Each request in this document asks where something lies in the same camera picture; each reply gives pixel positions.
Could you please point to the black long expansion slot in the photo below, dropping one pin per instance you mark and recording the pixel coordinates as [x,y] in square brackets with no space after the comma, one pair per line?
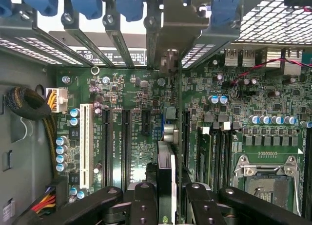
[186,137]
[126,147]
[106,147]

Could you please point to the blue expansion slot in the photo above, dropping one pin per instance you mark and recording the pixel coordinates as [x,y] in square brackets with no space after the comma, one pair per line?
[161,127]

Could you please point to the white power connector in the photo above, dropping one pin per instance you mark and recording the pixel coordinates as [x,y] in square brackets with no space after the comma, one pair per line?
[61,100]

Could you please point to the open black PC case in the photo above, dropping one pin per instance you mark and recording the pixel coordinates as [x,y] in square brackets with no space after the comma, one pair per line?
[24,142]

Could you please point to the white expansion slot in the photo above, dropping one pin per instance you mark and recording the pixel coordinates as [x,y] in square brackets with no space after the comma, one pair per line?
[86,137]

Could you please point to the RAM stick with label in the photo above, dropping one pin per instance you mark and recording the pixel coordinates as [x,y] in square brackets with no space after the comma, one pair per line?
[204,161]

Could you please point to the short black expansion slot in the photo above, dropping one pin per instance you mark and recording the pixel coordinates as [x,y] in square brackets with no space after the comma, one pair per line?
[146,122]

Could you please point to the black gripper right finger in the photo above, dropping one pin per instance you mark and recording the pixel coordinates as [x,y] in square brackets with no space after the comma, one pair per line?
[202,205]

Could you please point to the CPU socket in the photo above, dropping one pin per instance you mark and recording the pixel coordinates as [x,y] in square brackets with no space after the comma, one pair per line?
[265,186]

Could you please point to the green motherboard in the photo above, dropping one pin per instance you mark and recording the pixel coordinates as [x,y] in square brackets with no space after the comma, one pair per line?
[136,93]

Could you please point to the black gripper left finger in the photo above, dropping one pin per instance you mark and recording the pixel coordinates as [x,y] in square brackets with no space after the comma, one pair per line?
[143,205]

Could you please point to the blue slot latch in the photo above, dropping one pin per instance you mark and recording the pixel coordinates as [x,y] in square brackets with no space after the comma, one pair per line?
[224,8]
[129,4]
[5,3]
[86,3]
[41,2]

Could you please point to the metal slot cover plate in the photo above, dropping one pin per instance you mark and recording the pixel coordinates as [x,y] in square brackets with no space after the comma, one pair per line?
[152,44]
[119,40]

